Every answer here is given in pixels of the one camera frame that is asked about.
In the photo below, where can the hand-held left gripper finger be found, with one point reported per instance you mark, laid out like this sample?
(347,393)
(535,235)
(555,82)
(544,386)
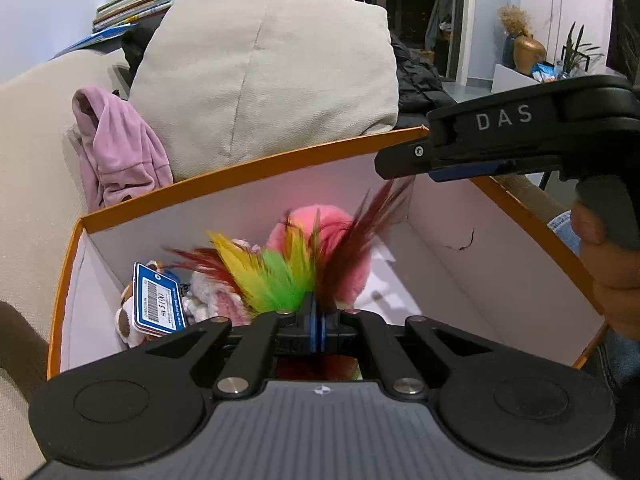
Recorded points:
(311,327)
(322,327)

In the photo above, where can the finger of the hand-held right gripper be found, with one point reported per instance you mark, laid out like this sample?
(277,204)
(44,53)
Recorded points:
(465,172)

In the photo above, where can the colourful feather shuttlecock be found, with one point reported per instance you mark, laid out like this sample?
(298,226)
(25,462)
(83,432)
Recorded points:
(280,280)

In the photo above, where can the orange cardboard box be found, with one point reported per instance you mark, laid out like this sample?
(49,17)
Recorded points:
(450,285)

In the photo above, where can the person's right hand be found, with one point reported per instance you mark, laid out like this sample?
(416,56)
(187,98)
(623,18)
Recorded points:
(617,280)

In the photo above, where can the green potted plant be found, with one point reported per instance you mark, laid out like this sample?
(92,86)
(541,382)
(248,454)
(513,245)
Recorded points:
(580,50)

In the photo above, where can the white cabinet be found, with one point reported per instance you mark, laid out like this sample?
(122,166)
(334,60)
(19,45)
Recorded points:
(510,80)

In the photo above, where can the gold vase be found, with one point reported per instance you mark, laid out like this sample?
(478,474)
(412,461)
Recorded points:
(529,55)

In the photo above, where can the black puffer jacket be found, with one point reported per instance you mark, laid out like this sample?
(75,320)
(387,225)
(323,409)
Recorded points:
(417,80)

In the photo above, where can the white pink plush toy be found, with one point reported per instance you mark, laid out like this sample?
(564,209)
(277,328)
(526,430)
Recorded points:
(210,290)

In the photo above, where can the pink plush ball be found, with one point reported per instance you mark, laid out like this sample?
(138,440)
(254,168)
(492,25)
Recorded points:
(330,217)

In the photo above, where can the dried plant bunch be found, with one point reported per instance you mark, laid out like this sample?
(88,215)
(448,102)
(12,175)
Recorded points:
(515,19)

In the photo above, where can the blue price tag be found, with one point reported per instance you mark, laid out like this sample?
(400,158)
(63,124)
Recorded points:
(160,297)

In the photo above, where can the hanging grey coat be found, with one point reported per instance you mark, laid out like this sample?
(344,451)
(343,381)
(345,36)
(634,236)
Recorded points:
(440,15)

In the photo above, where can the brown white plush dog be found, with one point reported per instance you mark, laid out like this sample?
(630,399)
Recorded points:
(125,321)

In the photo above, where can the beige cushion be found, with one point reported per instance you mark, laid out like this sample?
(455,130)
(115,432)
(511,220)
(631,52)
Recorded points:
(260,75)

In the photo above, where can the person's right leg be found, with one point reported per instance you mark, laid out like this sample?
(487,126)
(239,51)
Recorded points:
(617,360)

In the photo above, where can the pink garment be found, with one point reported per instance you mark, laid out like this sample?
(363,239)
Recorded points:
(120,150)

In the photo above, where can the blue folder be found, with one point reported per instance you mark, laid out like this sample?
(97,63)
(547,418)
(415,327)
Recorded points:
(95,39)

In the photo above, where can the stack of books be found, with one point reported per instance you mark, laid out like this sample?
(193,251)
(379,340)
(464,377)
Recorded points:
(132,7)

